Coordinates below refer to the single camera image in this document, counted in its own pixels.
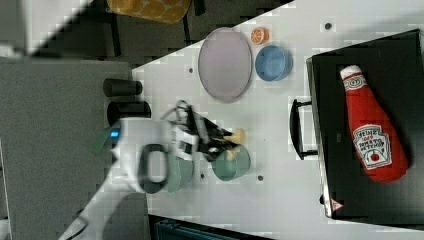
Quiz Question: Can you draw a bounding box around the red ketchup bottle plush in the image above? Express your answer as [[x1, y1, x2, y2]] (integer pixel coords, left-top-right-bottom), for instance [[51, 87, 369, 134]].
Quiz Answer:
[[340, 65, 408, 182]]

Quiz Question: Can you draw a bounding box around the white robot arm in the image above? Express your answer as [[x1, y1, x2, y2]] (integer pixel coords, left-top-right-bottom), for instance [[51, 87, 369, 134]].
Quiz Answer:
[[58, 101, 246, 240]]

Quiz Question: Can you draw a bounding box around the grey oval plate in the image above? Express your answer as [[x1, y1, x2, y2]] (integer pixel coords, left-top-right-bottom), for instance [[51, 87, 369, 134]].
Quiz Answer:
[[198, 27, 253, 103]]

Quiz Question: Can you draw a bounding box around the orange slice toy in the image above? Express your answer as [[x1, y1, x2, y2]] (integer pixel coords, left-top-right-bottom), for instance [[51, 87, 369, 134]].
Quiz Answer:
[[250, 27, 269, 45]]

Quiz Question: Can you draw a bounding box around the green mug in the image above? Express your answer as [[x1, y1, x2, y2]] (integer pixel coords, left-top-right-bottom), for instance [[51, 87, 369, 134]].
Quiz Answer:
[[211, 145, 251, 181]]

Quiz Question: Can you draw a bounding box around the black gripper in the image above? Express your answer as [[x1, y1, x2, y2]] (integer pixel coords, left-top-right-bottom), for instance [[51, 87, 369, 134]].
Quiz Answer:
[[186, 106, 234, 162]]

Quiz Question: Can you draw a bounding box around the dark teal crate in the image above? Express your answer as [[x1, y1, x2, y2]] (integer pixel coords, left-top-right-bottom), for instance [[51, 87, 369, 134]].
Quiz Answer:
[[154, 220, 240, 240]]

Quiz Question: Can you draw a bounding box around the green perforated basket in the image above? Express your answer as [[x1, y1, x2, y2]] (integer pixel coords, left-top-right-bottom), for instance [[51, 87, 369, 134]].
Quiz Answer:
[[164, 156, 194, 193]]

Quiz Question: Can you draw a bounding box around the black cylinder post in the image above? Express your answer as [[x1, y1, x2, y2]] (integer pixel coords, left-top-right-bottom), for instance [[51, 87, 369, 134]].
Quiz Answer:
[[103, 78, 143, 97], [107, 101, 151, 126]]

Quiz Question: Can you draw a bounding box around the blue bowl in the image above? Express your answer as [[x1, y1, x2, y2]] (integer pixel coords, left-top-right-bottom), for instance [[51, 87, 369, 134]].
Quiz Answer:
[[255, 45, 293, 82]]

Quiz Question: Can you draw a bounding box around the peeled toy banana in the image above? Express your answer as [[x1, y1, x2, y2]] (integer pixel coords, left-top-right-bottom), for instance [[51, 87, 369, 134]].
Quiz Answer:
[[224, 128, 246, 161]]

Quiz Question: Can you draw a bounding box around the yellow patterned cushion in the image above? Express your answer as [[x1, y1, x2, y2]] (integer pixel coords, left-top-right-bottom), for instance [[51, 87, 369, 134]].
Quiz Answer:
[[106, 0, 192, 24]]

